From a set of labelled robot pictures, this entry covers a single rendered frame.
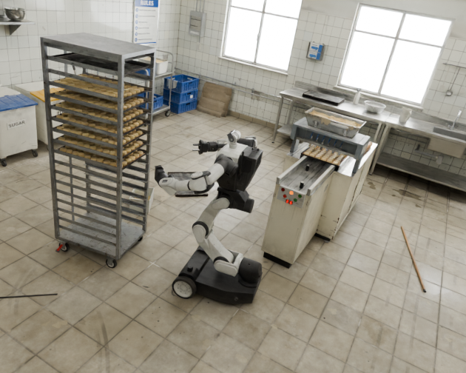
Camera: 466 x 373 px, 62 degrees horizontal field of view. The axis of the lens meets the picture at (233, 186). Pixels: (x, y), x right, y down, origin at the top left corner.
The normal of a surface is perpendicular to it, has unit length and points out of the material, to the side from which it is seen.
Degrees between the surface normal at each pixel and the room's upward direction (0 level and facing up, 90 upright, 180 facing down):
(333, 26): 90
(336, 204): 90
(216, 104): 67
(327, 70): 90
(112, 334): 0
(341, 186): 90
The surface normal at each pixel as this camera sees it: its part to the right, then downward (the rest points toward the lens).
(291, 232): -0.49, 0.34
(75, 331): 0.15, -0.88
